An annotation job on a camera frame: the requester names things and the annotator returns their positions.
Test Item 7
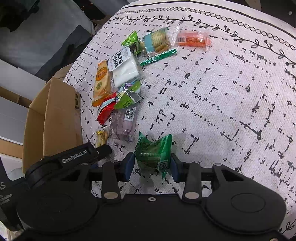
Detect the white black patterned bedspread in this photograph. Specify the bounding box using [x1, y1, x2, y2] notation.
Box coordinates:
[65, 1, 295, 238]

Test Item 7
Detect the brown cardboard box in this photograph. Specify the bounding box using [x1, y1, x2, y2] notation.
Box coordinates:
[23, 77, 83, 172]

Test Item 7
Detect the orange clear snack packet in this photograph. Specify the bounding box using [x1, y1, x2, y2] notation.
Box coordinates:
[175, 30, 211, 50]

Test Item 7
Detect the beige blanket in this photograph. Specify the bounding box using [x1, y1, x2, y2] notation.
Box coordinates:
[53, 63, 73, 81]

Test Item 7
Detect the white rice cake packet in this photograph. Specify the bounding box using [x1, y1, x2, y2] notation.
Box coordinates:
[107, 47, 143, 88]

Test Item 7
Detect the orange cracker packet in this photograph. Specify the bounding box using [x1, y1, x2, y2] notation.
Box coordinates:
[92, 60, 112, 107]

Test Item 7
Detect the purple clear snack packet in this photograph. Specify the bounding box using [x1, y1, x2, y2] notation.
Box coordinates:
[109, 106, 137, 143]

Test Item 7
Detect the grey wardrobe cabinet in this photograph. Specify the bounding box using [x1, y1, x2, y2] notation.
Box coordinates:
[1, 60, 46, 159]

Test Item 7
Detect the blue green olive snack packet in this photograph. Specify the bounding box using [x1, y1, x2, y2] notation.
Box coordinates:
[114, 80, 142, 109]

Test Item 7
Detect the teal green biscuit packet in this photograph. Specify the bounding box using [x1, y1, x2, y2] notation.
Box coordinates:
[139, 27, 177, 67]

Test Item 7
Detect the bright green snack packet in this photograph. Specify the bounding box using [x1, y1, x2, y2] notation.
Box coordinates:
[121, 31, 142, 55]

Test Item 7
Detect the dark green snack packet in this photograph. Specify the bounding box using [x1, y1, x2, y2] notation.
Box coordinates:
[134, 132, 173, 179]

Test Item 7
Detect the red white snack packet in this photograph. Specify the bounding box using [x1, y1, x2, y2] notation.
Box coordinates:
[97, 92, 117, 125]

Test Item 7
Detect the yellow candy stick packet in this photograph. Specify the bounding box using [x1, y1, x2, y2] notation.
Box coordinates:
[95, 130, 108, 148]

